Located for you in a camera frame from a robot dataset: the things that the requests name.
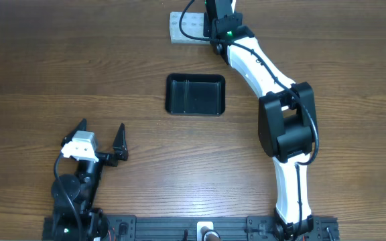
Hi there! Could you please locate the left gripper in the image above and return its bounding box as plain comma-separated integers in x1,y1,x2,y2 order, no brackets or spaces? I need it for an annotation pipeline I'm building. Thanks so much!
60,118,129,167

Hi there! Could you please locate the clear test tube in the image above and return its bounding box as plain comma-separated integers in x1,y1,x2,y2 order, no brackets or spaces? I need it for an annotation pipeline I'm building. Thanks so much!
183,80,190,114

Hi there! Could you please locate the black tray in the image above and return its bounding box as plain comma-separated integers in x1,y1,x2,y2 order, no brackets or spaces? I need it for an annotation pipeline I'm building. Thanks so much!
165,72,227,117

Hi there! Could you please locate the white test tube rack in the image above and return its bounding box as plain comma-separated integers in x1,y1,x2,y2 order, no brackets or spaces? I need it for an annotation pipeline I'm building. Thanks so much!
169,11,211,46

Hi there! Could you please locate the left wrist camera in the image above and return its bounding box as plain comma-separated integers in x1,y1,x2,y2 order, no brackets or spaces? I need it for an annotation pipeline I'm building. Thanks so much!
60,130,99,163

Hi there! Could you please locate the black cable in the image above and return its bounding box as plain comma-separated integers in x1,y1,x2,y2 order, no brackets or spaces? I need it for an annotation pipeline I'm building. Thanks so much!
178,0,320,167
52,152,84,241

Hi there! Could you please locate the mounting rail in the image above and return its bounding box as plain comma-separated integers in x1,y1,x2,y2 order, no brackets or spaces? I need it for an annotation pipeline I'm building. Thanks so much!
42,215,340,241

